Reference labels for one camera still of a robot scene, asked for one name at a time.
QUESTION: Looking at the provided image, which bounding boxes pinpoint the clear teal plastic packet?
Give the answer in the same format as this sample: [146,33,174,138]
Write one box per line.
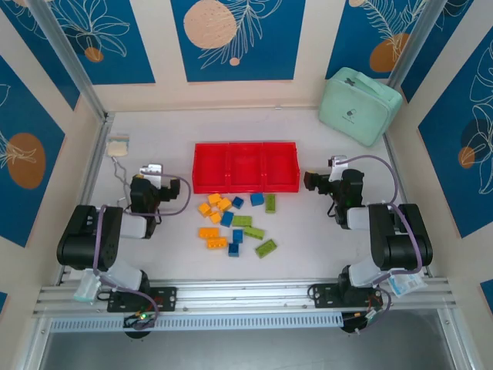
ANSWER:
[73,269,102,302]

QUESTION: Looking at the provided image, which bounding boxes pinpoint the thin grey wire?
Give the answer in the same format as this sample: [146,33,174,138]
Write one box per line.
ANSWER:
[111,156,134,207]

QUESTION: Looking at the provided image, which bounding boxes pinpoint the small clear bag beige contents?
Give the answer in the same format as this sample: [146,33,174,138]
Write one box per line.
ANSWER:
[106,133,131,158]

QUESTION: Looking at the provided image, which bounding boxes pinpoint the blue floral wall poster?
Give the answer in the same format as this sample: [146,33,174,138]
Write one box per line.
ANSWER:
[170,0,307,82]
[49,0,156,86]
[325,0,427,81]
[0,55,66,248]
[400,0,493,103]
[0,0,81,112]
[418,36,493,239]

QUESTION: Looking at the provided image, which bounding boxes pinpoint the mint green fabric case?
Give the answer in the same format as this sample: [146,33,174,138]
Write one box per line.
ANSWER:
[317,67,404,148]

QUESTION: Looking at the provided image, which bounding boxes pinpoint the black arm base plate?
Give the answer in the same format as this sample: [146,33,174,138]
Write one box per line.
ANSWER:
[310,283,390,309]
[106,287,178,313]

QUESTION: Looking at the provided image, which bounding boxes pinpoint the aluminium side rail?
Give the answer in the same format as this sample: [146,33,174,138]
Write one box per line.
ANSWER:
[383,130,432,278]
[55,113,115,286]

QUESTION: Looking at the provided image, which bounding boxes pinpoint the grey metal lower shelf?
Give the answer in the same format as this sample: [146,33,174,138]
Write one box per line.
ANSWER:
[38,308,469,370]

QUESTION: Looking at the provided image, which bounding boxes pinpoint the white slotted cable duct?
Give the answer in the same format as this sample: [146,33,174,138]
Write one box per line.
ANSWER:
[49,311,344,332]

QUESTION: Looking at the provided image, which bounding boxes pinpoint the base connector wiring bundle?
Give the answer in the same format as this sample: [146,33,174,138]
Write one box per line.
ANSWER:
[122,311,159,341]
[341,296,392,336]

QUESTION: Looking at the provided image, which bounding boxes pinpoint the blue white plastic packet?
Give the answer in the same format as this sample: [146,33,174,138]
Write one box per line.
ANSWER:
[387,269,428,298]

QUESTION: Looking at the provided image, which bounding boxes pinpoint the aluminium mounting rail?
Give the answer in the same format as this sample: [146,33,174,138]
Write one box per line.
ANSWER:
[32,277,458,318]

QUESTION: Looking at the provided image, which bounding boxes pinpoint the aluminium frame post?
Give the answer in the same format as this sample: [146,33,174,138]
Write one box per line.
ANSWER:
[26,0,115,124]
[386,0,450,89]

